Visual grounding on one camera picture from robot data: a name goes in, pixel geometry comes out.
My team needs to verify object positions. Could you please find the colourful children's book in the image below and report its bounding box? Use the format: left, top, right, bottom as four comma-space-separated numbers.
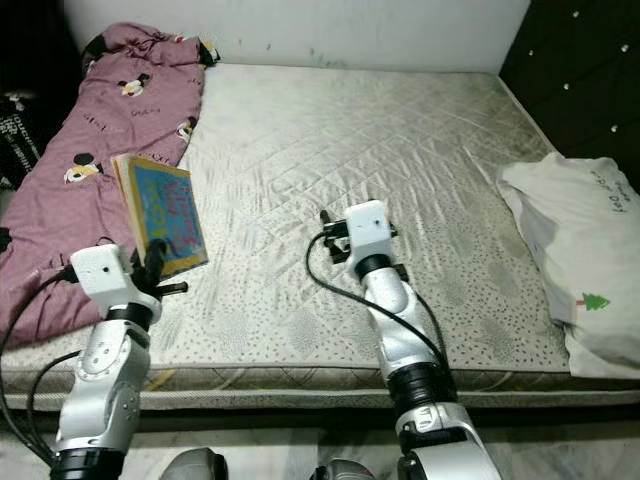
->
111, 151, 210, 281

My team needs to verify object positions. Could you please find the white quilted mattress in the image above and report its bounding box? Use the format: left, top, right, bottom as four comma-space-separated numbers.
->
0, 62, 640, 413

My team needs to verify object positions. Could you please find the pink cartoon print blanket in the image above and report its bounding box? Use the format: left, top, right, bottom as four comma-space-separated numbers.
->
0, 21, 223, 348

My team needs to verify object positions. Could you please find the silver left robot leg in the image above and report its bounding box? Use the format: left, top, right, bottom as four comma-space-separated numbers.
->
158, 447, 228, 480

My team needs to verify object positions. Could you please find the silver robot leg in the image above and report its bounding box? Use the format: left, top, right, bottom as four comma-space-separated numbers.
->
158, 447, 228, 480
313, 459, 383, 480

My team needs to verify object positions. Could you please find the black printed bag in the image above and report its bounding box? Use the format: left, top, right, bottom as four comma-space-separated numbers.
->
0, 88, 43, 188

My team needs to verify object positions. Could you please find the silver right robot leg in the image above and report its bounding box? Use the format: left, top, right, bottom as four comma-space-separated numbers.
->
313, 459, 383, 480

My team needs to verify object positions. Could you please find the white pillow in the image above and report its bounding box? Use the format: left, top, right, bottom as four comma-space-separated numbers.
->
496, 151, 640, 381

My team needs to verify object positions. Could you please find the black tufted headboard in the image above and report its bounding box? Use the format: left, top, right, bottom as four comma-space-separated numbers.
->
498, 0, 640, 193

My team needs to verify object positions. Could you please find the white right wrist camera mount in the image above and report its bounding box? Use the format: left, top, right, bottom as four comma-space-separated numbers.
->
344, 199, 396, 281

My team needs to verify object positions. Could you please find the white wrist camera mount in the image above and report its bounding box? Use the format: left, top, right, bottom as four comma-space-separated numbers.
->
69, 244, 163, 323
344, 199, 396, 281

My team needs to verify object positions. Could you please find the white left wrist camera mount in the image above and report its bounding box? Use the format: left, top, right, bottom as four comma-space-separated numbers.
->
69, 244, 163, 323

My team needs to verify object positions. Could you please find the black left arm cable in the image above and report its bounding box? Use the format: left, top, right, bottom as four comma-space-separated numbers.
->
5, 262, 77, 471

